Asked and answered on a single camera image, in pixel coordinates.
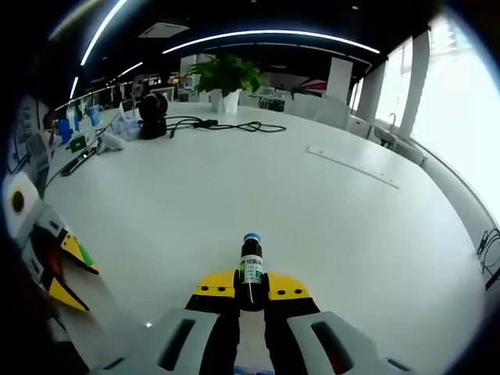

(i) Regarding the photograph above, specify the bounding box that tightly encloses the green box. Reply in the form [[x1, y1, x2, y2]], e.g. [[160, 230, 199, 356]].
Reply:
[[69, 134, 90, 152]]

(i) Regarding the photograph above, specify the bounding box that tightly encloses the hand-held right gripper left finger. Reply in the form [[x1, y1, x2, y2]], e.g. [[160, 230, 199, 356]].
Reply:
[[91, 268, 240, 375]]

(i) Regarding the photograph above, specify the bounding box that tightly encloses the black power cable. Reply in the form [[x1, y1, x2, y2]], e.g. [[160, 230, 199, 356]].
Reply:
[[166, 116, 287, 138]]

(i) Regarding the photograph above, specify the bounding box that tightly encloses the white crumpled cloth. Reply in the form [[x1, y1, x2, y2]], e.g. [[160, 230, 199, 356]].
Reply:
[[97, 132, 127, 155]]

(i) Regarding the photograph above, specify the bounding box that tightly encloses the black flat bar device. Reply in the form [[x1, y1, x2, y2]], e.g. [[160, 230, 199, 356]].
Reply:
[[60, 148, 97, 177]]

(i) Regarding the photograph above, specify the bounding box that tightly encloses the white low cabinet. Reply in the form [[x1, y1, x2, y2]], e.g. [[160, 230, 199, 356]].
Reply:
[[291, 93, 352, 130]]

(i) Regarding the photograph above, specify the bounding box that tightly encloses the black round desk device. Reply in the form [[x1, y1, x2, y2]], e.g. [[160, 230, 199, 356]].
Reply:
[[138, 93, 170, 140]]

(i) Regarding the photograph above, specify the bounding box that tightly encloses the blue box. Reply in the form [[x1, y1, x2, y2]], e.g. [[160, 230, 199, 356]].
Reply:
[[58, 119, 73, 144]]

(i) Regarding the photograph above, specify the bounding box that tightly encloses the person's dark clothing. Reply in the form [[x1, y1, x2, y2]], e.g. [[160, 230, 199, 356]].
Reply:
[[0, 292, 91, 375]]

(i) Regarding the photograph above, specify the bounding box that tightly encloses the black cable bundle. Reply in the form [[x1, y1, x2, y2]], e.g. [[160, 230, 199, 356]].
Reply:
[[476, 228, 500, 290]]

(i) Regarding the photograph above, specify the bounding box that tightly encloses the dark medicine bottle blue cap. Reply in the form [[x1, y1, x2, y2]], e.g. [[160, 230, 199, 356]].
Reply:
[[238, 232, 269, 313]]

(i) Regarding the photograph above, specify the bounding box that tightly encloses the grey sink counter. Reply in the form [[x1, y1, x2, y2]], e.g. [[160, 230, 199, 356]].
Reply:
[[374, 128, 429, 167]]

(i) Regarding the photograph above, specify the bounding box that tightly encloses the green plant in white pot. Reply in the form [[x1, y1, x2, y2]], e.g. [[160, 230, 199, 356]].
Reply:
[[189, 54, 270, 114]]

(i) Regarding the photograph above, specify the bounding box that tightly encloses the blue-white plastic pack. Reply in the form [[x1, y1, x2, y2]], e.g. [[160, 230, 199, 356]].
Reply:
[[116, 115, 141, 140]]

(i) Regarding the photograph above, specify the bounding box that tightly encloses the curved ceiling light strip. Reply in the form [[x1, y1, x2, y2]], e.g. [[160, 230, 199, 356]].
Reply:
[[80, 0, 128, 66], [162, 30, 380, 55]]

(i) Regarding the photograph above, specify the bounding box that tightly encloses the white square pillar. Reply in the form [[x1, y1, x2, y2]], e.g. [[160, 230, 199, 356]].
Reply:
[[327, 57, 354, 103]]

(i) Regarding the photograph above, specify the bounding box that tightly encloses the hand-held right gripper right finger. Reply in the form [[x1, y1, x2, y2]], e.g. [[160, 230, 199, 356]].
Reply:
[[263, 272, 415, 375]]

